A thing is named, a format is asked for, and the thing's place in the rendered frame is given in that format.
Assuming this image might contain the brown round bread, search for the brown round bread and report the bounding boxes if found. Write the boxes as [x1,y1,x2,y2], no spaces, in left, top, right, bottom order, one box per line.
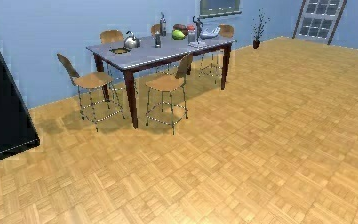
[172,23,189,36]

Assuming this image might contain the red topped jar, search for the red topped jar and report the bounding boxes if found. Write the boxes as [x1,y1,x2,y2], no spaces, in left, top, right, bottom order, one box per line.
[187,24,197,44]

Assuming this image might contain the grey top dining table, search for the grey top dining table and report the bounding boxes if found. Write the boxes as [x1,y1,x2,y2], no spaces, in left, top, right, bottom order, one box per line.
[85,33,237,130]

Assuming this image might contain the silver kettle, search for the silver kettle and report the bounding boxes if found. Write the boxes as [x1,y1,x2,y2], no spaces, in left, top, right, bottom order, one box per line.
[123,30,141,50]

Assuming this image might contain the white dish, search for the white dish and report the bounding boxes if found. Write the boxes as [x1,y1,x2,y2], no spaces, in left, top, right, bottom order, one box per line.
[200,26,222,41]

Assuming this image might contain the dark potted house plant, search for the dark potted house plant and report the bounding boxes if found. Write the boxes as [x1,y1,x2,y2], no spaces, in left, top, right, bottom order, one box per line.
[251,8,271,50]

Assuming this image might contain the dark figure statue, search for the dark figure statue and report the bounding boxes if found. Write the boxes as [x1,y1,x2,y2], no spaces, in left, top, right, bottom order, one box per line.
[188,15,208,49]

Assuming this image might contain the dark glass bottle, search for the dark glass bottle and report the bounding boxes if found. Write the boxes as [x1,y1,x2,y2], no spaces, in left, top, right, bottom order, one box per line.
[159,12,168,37]

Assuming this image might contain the window with grey frame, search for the window with grey frame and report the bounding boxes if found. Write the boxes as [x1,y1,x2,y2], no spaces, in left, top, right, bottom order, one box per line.
[199,0,243,19]

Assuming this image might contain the dark round pan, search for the dark round pan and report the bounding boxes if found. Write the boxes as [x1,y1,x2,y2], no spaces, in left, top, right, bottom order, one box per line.
[109,47,132,56]

